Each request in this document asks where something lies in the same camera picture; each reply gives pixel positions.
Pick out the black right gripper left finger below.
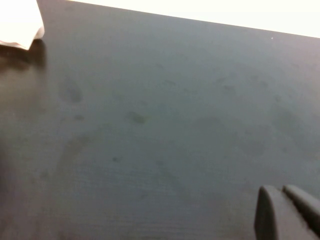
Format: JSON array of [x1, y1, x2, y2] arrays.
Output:
[[254, 185, 320, 240]]

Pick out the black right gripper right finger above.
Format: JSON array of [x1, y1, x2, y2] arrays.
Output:
[[282, 184, 320, 235]]

